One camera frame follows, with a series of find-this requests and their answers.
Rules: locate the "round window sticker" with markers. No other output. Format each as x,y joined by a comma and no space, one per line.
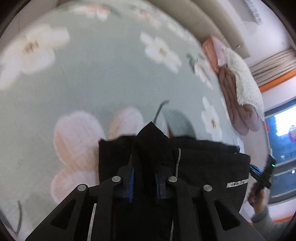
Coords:
292,133

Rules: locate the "bed with floral sheet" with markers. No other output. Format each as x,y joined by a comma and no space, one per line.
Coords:
104,81

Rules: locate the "beige curtain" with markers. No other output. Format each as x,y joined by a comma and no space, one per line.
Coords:
272,66

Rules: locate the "folded mauve quilt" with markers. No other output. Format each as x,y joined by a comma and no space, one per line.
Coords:
233,102

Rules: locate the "person's right forearm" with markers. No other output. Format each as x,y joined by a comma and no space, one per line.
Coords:
268,224

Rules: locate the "white wall shelf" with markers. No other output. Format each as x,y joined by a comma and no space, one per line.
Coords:
254,11

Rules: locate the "pink pillow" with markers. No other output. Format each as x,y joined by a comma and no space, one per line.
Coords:
212,53

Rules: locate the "person's right hand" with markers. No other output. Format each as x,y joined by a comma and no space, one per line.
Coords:
256,199

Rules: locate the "beige padded headboard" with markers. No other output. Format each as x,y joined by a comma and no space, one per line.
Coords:
196,18

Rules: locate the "white dotted pillow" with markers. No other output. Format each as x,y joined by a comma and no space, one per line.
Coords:
245,81

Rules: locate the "black hooded jacket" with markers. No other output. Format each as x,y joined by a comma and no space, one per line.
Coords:
203,162

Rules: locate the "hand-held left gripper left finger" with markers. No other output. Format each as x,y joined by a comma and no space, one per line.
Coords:
131,183

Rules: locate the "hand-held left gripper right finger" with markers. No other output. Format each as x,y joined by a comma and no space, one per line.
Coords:
159,186

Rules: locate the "window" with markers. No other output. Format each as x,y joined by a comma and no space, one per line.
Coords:
282,143

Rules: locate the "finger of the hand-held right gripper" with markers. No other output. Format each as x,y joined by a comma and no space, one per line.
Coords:
256,171

